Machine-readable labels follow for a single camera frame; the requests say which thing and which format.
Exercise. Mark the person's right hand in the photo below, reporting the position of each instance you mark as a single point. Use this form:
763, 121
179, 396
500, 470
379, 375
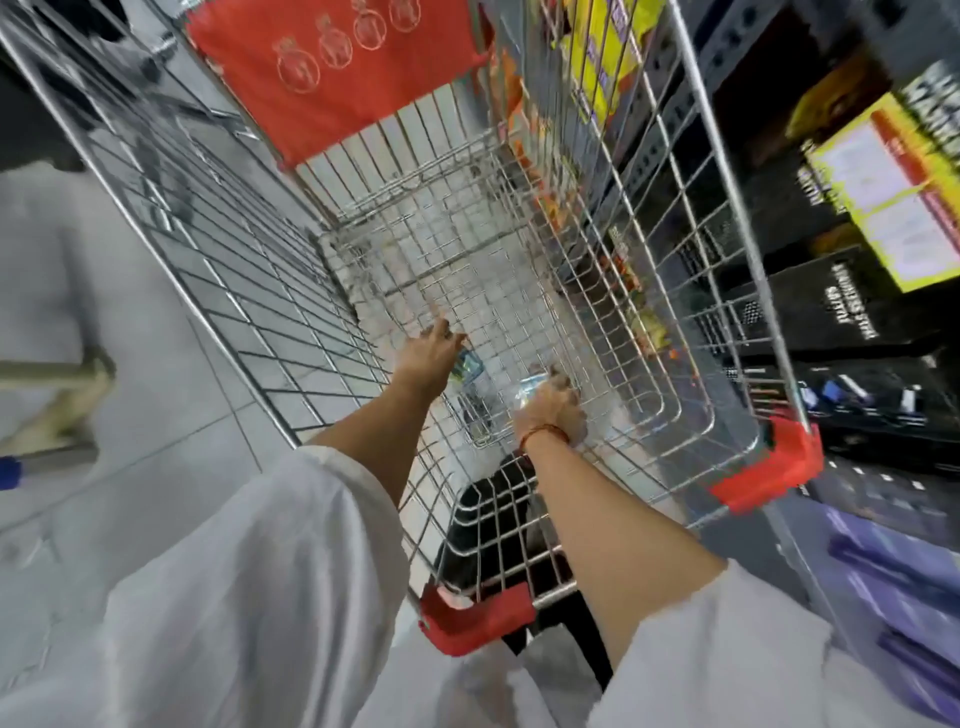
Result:
551, 411

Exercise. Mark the person's left hand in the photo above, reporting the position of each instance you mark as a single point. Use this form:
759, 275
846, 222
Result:
427, 358

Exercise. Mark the person's left fingers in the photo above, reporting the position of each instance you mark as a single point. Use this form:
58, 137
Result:
444, 334

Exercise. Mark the person's right fingers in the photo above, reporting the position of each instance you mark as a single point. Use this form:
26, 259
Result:
566, 384

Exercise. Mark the clear blue snack packet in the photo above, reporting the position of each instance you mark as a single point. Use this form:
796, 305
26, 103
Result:
527, 391

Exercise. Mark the person's left forearm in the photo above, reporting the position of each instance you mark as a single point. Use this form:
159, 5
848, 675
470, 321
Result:
375, 435

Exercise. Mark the person's right forearm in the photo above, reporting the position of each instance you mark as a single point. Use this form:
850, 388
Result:
600, 540

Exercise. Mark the black trousers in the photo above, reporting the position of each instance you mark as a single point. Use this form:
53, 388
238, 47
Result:
487, 525

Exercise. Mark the row of orange snack packets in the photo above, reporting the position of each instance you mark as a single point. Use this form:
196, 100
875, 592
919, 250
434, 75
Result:
525, 142

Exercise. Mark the red cart corner bumper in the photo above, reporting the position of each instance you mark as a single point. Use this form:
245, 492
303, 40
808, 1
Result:
472, 619
776, 465

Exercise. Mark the red cart panel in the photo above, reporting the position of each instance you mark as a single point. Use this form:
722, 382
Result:
337, 82

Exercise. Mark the black box with white print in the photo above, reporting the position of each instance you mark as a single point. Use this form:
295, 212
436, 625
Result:
832, 300

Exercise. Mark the stack of glossy black boxes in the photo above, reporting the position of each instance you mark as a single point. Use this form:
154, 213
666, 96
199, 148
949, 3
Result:
877, 412

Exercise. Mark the yellow purple product pack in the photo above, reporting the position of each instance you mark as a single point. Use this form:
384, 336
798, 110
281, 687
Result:
600, 52

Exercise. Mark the white long-sleeved garment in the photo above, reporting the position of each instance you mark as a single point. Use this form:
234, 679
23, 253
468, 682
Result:
225, 585

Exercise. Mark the yellow box with white labels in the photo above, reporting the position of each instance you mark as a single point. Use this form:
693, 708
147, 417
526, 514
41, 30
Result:
892, 187

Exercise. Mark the stack of purple boxes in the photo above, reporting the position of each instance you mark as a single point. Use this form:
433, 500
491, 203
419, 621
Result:
892, 592

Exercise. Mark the black bulky object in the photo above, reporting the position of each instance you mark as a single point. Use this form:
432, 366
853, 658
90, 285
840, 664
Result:
37, 112

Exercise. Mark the beige wooden frame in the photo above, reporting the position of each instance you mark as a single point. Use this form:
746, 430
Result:
64, 412

